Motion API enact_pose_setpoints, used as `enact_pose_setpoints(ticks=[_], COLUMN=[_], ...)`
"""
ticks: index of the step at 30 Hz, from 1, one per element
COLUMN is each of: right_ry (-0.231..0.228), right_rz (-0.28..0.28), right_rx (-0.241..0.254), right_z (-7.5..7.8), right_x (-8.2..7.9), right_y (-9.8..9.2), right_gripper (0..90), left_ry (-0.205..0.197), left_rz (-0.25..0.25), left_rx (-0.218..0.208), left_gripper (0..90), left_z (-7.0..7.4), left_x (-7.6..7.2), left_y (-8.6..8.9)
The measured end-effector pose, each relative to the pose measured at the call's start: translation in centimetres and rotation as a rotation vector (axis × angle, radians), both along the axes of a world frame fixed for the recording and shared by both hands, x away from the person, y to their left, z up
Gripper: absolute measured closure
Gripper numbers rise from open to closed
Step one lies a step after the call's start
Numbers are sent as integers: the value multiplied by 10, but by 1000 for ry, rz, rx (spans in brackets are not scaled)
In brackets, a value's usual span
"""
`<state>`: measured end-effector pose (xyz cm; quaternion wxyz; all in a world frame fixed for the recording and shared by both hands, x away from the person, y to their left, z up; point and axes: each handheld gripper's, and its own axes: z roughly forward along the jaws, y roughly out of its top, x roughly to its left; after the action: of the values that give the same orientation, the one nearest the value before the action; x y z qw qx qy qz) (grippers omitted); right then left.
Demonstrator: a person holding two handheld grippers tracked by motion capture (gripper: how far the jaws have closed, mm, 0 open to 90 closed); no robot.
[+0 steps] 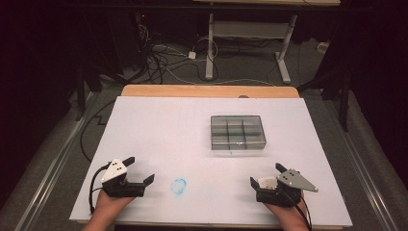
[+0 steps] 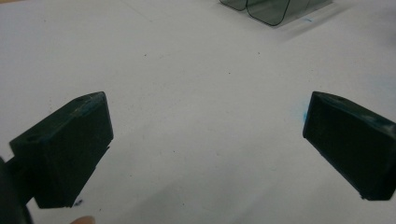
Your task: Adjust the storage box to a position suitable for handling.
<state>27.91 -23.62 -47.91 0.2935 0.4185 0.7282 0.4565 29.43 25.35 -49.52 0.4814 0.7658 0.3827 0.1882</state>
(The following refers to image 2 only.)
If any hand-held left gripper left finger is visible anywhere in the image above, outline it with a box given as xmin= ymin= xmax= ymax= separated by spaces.
xmin=8 ymin=91 xmax=114 ymax=209

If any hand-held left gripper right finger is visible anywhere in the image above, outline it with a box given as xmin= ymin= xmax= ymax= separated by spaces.
xmin=302 ymin=91 xmax=396 ymax=202

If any clear plastic compartment box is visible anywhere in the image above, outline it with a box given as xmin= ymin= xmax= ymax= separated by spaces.
xmin=219 ymin=0 xmax=332 ymax=27

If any white table cover sheet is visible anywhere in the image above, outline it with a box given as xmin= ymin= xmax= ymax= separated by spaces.
xmin=0 ymin=0 xmax=396 ymax=224

